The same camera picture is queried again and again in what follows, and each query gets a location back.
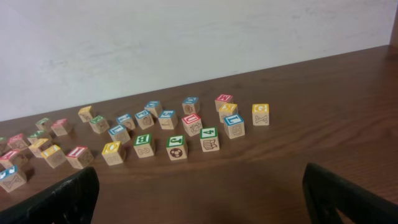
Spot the red u block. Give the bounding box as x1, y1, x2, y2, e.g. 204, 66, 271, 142
51, 118, 72, 136
182, 113, 202, 136

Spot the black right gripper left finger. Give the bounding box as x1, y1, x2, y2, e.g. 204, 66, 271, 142
1, 167, 100, 223

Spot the yellow o block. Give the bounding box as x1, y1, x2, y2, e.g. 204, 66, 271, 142
101, 141, 126, 166
29, 138, 52, 158

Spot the blue L block right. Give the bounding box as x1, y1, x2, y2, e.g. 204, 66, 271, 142
223, 114, 245, 139

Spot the green j block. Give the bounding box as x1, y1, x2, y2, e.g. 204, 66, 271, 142
166, 135, 188, 161
35, 118, 53, 133

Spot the blue P block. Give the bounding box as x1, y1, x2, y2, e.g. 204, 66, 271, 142
135, 110, 154, 129

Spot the green 4 block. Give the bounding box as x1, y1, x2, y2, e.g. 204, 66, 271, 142
200, 127, 220, 152

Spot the blue 2 block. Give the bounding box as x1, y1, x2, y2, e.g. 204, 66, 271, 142
116, 113, 136, 130

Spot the blue 5 block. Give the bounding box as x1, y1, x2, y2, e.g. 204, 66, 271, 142
158, 110, 178, 130

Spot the red U block right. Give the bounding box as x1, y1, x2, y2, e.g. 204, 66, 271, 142
182, 113, 202, 136

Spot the green R block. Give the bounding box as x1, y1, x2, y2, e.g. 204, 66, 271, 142
89, 115, 109, 134

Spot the red U block left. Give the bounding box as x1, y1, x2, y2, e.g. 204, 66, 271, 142
51, 118, 72, 136

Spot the blue L block left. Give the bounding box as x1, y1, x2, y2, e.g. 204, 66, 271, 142
1, 165, 27, 193

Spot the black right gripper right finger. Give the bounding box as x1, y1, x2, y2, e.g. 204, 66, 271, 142
302, 163, 397, 223

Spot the red I block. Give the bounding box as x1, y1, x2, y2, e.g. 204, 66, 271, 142
66, 146, 94, 169

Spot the blue l block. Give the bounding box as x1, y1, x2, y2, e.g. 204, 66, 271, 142
1, 165, 27, 193
223, 114, 245, 139

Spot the red M block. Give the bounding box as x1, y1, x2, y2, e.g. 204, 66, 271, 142
215, 94, 233, 111

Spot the yellow top block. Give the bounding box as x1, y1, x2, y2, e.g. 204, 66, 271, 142
78, 106, 94, 123

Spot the green Z block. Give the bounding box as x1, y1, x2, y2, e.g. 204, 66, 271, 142
27, 130, 52, 144

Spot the blue D block pale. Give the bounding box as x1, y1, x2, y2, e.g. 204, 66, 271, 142
182, 96, 200, 115

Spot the green B block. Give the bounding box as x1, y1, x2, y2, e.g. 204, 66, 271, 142
133, 134, 155, 159

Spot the red A block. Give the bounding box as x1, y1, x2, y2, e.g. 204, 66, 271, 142
0, 150, 28, 169

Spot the blue 1 block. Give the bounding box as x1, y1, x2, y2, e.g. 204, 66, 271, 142
108, 124, 131, 144

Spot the red E block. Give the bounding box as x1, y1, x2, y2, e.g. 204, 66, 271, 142
7, 133, 29, 151

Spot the yellow G block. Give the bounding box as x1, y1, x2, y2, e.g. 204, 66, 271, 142
252, 104, 269, 126

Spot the yellow block beside M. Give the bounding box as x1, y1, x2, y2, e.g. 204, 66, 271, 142
218, 103, 238, 123

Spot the yellow W block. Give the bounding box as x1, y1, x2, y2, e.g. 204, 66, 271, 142
40, 144, 67, 169

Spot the green J block left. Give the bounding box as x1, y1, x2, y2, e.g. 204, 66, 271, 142
35, 118, 53, 133

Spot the green J block right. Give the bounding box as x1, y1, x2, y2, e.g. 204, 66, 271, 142
166, 135, 188, 161

